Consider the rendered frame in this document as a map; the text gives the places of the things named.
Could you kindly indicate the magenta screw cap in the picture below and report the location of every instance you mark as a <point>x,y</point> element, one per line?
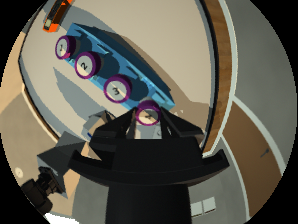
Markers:
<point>117,88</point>

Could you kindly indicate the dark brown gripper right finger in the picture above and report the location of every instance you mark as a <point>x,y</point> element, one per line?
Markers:
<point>178,127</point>

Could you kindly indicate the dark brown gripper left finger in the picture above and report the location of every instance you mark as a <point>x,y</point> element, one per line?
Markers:
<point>119,126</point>

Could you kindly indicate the black table edge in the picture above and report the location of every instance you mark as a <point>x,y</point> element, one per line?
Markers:
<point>216,57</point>

